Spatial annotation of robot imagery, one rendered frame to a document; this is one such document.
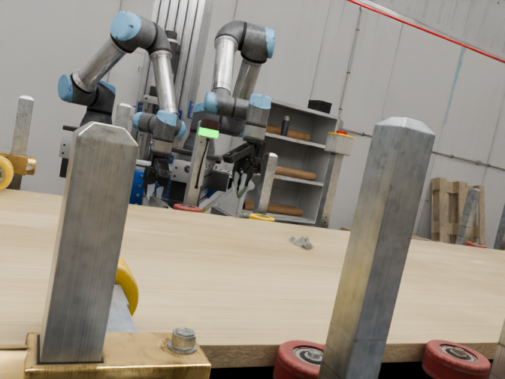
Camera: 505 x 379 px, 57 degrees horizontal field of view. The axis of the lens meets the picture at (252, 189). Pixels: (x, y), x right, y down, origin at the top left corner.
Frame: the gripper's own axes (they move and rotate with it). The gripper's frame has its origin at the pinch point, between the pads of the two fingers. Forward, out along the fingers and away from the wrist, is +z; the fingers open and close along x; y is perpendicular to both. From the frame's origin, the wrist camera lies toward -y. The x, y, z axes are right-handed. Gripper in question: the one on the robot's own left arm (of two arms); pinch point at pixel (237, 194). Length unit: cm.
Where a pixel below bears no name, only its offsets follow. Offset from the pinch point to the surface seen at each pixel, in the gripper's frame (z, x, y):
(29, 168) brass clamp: 0, 12, -66
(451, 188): -13, 114, 482
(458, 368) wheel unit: 4, -97, -52
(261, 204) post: 0.9, -10.8, 1.1
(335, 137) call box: -26.0, -19.2, 23.1
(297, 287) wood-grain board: 4, -70, -50
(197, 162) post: -9.4, -2.2, -22.2
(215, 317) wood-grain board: 4, -75, -73
